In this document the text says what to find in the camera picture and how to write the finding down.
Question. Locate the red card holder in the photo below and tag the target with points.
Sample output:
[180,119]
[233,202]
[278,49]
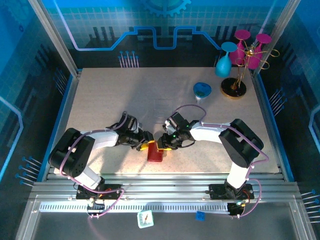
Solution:
[155,156]

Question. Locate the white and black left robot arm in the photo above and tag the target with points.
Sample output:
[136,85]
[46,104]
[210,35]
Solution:
[105,138]

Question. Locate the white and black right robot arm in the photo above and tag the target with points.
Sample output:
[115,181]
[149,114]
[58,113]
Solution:
[210,132]

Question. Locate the clear cup with blue lid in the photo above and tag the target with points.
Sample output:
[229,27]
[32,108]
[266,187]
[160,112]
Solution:
[202,90]

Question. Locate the white square dial tag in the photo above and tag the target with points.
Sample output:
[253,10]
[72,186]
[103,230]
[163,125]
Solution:
[145,219]

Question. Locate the blue table side trim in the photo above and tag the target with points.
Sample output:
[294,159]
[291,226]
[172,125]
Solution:
[268,112]
[62,112]

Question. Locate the small blue cube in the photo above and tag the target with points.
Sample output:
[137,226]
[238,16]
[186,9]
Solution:
[200,216]

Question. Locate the black controller board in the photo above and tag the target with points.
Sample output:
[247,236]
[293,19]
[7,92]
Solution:
[235,208]
[96,207]

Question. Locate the teal wine glass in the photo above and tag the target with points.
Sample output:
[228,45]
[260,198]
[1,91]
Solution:
[223,66]

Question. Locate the magenta wine glass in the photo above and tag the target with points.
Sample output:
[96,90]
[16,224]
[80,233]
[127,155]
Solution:
[253,61]
[237,53]

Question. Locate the aluminium frame rail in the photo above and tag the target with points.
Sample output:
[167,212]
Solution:
[162,185]

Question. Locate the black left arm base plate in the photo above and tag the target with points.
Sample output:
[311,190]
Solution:
[113,187]

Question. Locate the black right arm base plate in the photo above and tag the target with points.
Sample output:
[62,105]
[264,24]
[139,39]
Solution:
[215,191]

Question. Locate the aluminium frame post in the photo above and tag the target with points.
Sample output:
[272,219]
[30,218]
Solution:
[57,40]
[275,37]

